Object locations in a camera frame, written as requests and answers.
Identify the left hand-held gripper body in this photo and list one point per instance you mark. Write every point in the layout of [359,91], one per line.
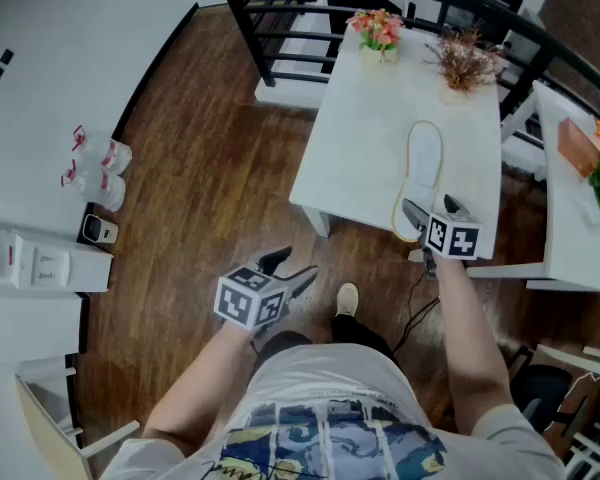
[245,298]

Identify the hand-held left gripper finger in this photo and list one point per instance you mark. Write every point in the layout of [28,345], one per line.
[276,259]
[302,280]

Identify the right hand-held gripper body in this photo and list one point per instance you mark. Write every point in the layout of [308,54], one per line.
[455,238]

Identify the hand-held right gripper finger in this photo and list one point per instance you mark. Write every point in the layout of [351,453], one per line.
[414,212]
[456,207]

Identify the white board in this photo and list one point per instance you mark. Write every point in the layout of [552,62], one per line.
[425,158]

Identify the person's right forearm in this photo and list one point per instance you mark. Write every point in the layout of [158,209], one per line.
[470,348]

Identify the person's left forearm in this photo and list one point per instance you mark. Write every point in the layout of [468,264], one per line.
[200,383]

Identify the person's beige shoe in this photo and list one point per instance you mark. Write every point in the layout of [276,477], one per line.
[347,298]

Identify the person's dark trouser leg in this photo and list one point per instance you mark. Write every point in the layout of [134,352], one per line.
[282,345]
[360,335]

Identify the white table with flower pots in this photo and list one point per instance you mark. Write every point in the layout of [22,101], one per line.
[370,143]

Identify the white table with green plant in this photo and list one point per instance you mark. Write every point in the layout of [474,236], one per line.
[565,218]

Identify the person's printed shirt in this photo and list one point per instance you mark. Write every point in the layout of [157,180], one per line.
[330,393]

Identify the orange tissue box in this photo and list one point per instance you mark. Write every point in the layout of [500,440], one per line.
[577,145]

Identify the dried brown plant in vase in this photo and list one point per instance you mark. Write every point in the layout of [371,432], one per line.
[462,60]

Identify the small beige and black device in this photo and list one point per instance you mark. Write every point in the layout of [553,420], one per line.
[97,229]

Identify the black office chair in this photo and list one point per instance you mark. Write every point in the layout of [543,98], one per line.
[542,393]

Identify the pink flowers in cream pot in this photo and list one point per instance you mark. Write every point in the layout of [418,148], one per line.
[377,33]

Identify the white box cabinet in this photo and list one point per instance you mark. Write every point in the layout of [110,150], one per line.
[50,265]

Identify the black metal railing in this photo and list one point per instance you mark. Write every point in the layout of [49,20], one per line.
[240,18]

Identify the light wooden frame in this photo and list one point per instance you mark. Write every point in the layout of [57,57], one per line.
[45,428]

